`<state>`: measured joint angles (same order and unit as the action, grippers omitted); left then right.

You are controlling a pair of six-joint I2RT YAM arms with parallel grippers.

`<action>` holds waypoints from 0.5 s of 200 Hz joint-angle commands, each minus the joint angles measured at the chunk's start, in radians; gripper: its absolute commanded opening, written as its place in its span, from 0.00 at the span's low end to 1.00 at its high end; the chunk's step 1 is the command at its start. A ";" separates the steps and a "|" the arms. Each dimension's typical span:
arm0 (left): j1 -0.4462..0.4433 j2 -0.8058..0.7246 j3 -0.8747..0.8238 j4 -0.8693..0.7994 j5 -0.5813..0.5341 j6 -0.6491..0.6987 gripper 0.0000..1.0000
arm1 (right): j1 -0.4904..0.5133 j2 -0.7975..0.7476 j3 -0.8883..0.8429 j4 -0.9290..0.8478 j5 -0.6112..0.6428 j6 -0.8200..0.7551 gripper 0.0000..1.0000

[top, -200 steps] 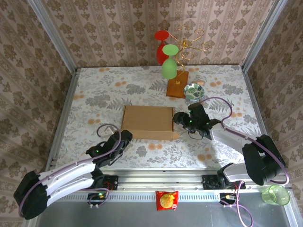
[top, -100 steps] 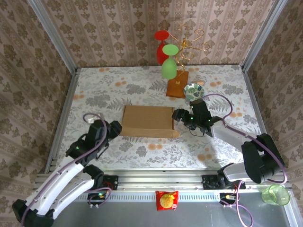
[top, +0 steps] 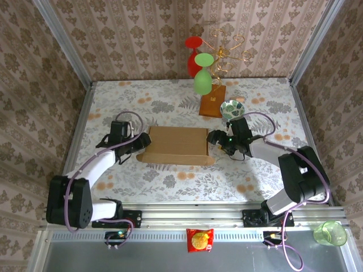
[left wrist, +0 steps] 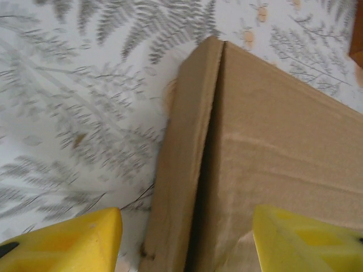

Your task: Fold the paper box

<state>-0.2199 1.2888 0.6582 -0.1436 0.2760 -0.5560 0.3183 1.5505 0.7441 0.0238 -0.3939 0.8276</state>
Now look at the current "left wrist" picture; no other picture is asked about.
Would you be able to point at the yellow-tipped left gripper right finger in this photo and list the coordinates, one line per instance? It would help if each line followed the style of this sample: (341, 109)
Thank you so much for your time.
(306, 246)

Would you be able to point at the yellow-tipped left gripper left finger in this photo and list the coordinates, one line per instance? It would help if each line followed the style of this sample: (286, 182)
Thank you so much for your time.
(71, 246)

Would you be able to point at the brown cardboard box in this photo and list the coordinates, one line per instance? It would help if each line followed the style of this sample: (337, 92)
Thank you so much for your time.
(269, 141)

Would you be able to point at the brown wooden rack base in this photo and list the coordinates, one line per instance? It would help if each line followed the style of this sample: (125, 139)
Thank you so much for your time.
(358, 48)

